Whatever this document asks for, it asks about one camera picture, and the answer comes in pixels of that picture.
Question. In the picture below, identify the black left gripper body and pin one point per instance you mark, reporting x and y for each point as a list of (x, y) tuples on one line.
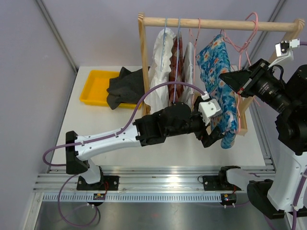
[(199, 128)]

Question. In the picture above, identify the grey polka dot skirt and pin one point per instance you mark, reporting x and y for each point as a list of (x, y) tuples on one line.
[(127, 88)]

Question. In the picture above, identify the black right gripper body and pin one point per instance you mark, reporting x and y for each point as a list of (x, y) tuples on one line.
[(268, 88)]

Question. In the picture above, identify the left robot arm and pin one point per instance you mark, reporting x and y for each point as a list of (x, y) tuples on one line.
[(177, 119)]

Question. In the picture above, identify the aluminium frame post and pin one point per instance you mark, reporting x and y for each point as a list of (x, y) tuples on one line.
[(51, 24), (277, 10)]

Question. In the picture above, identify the aluminium mounting rail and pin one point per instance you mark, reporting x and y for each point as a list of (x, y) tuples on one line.
[(165, 198)]

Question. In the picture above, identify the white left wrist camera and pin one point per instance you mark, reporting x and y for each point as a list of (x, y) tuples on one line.
[(209, 108)]

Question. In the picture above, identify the blue floral skirt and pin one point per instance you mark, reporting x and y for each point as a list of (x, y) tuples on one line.
[(213, 61)]

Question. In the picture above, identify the red plaid skirt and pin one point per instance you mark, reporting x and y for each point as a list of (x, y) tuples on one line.
[(171, 76)]

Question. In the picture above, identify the yellow plastic tray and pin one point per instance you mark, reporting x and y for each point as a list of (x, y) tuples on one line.
[(95, 89)]

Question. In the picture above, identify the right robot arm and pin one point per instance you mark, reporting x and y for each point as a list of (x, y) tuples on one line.
[(285, 193)]

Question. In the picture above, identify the white ruffled skirt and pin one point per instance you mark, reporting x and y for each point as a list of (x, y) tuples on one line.
[(160, 69)]

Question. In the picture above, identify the wooden clothes rack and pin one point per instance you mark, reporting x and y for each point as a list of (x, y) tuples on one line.
[(291, 30)]

